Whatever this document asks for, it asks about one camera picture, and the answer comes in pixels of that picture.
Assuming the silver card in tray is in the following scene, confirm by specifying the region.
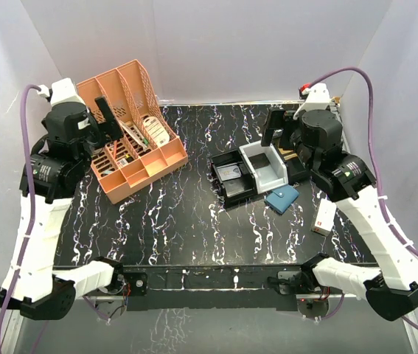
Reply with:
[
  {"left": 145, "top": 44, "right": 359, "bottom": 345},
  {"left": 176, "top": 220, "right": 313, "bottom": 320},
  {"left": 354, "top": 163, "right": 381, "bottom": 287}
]
[{"left": 217, "top": 164, "right": 242, "bottom": 181}]

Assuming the small white red box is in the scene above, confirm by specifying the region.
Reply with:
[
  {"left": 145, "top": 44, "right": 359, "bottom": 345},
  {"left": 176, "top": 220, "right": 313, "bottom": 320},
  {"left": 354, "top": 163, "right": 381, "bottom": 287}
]
[{"left": 311, "top": 199, "right": 337, "bottom": 237}]

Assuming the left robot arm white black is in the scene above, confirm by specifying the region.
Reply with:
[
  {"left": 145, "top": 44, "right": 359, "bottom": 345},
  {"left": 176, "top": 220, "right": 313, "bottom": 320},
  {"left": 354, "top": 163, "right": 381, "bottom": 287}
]
[{"left": 0, "top": 78, "right": 124, "bottom": 321}]

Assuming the white labelled blister pack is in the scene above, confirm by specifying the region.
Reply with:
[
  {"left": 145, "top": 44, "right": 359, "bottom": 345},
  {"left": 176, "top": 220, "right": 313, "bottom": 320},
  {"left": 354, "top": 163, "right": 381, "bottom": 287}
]
[{"left": 143, "top": 116, "right": 170, "bottom": 148}]

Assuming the white plastic bin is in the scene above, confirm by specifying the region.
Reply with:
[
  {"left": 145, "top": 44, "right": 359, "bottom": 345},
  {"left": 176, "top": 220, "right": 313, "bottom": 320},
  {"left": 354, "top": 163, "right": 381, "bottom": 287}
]
[{"left": 239, "top": 141, "right": 288, "bottom": 194}]

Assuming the white paper packet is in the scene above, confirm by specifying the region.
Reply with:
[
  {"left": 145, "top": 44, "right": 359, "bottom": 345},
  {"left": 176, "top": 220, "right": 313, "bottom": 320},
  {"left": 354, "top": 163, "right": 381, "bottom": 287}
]
[{"left": 119, "top": 121, "right": 149, "bottom": 150}]

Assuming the blue leather card holder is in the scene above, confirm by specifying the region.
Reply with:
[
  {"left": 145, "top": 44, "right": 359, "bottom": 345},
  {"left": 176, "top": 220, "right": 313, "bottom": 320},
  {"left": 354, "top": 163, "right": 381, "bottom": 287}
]
[{"left": 265, "top": 184, "right": 299, "bottom": 215}]

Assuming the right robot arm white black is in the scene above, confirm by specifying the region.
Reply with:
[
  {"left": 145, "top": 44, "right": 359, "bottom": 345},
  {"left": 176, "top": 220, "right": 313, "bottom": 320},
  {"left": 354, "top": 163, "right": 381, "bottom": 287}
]
[{"left": 261, "top": 83, "right": 418, "bottom": 321}]

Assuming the orange plastic file organizer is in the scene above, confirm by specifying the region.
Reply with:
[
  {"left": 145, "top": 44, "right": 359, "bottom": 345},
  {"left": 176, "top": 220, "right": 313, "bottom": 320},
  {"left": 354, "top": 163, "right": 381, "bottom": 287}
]
[{"left": 77, "top": 60, "right": 188, "bottom": 204}]

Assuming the black tray left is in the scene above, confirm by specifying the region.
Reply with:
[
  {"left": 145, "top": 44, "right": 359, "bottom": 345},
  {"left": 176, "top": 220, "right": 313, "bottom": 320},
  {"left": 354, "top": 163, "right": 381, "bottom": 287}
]
[{"left": 209, "top": 148, "right": 262, "bottom": 209}]

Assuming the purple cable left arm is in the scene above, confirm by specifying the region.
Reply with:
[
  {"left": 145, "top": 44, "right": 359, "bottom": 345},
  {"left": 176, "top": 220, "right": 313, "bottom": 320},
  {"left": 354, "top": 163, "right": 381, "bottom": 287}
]
[{"left": 0, "top": 83, "right": 51, "bottom": 354}]

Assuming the black tray right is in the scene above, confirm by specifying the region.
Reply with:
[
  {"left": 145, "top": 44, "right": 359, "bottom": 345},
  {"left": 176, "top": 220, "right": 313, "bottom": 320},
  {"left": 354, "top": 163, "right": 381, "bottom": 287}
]
[{"left": 275, "top": 142, "right": 310, "bottom": 185}]

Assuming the black tray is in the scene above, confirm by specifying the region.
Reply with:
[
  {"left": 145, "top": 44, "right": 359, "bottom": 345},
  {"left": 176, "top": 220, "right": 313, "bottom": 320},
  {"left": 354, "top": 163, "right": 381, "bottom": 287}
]
[
  {"left": 209, "top": 148, "right": 262, "bottom": 209},
  {"left": 275, "top": 142, "right": 310, "bottom": 185}
]

